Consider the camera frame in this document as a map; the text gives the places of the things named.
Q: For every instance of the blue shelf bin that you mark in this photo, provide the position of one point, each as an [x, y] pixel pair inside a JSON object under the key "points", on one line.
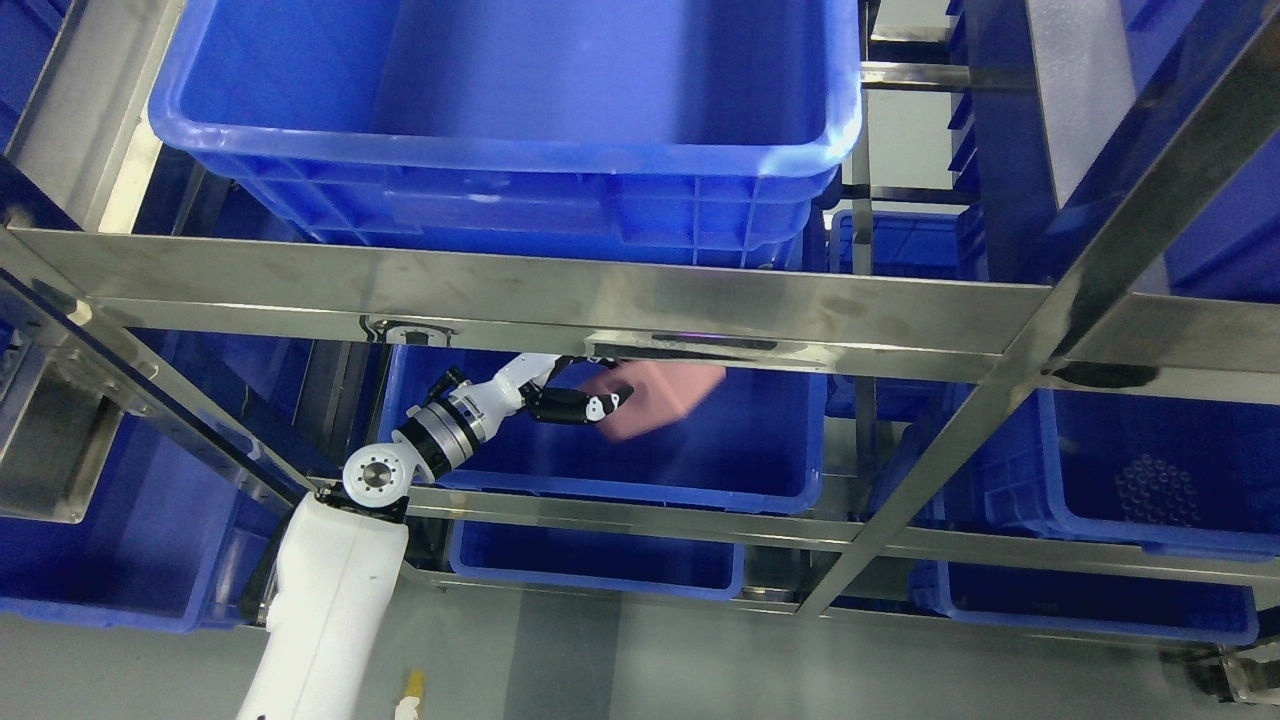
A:
{"points": [[1174, 476], [167, 545], [752, 445], [599, 561]]}

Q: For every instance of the blue bottom shelf bin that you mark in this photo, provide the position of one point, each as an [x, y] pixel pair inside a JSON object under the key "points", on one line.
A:
{"points": [[599, 561]]}

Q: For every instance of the pink plastic storage box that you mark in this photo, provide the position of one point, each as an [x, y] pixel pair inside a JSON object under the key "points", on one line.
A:
{"points": [[664, 393]]}

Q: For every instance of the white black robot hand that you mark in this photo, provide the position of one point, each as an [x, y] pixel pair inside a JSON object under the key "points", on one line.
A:
{"points": [[503, 395]]}

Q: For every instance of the blue bottom right bin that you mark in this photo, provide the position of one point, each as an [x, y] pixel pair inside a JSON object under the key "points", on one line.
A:
{"points": [[1086, 603]]}

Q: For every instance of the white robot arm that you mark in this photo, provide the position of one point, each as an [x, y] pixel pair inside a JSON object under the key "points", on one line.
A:
{"points": [[340, 554]]}

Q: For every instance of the blue right shelf bin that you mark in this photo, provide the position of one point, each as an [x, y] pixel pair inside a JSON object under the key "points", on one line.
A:
{"points": [[1174, 476]]}

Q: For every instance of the large blue top bin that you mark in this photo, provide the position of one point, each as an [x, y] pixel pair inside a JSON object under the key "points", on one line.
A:
{"points": [[671, 132]]}

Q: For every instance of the blue left shelf bin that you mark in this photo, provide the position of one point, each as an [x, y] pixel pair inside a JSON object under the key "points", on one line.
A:
{"points": [[167, 545]]}

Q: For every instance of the blue middle shelf bin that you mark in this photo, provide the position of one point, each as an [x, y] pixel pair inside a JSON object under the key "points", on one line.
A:
{"points": [[752, 445]]}

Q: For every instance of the steel shelf rack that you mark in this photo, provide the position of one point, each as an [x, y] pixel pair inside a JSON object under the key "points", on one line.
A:
{"points": [[84, 282]]}

